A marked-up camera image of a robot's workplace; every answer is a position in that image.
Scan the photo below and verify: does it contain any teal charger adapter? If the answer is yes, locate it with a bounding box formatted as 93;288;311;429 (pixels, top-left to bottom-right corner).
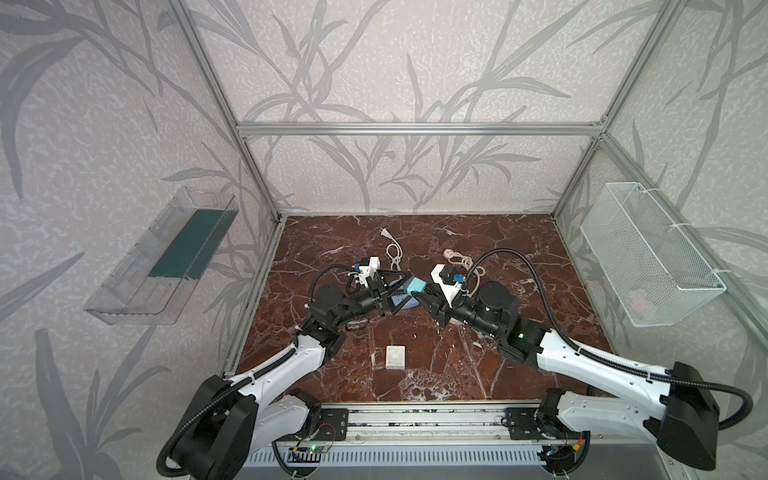
404;277;427;295

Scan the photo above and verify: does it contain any white charger adapter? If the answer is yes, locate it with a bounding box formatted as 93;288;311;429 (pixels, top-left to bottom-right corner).
385;345;406;370

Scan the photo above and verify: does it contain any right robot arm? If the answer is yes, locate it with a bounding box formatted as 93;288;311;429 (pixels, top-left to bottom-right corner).
406;264;754;471

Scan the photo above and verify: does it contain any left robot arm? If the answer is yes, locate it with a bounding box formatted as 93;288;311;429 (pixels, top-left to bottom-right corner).
156;266;425;479

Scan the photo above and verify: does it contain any blue square power strip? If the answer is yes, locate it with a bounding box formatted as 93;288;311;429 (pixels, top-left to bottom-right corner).
392;294;419;310

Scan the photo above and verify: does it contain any right base wiring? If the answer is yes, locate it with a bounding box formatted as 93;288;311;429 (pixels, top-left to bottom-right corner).
536;431;592;478

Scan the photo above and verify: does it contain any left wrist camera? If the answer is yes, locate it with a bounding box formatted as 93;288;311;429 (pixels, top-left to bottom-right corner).
353;256;381;288

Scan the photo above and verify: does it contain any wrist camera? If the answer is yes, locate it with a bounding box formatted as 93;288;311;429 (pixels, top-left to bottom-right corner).
431;264;466;307
353;256;381;288

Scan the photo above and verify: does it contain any white plug cable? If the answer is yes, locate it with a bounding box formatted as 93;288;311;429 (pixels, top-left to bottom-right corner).
379;228;406;272

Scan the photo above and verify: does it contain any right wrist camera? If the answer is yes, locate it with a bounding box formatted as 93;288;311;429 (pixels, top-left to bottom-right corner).
431;264;466;307

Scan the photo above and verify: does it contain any pink plug cable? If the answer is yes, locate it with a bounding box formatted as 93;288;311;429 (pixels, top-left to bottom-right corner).
442;248;487;295

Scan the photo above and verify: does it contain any aluminium front rail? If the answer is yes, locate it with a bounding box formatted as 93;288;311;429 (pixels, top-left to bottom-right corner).
221;401;679;448

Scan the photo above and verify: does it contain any electronics board with wires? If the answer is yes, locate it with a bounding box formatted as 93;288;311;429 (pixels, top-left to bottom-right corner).
271;422;338;479

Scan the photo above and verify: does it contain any white wire mesh basket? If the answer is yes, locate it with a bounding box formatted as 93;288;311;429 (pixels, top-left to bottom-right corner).
581;182;727;328

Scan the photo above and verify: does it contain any clear plastic wall shelf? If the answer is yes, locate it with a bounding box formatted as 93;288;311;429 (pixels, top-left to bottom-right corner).
84;187;239;326

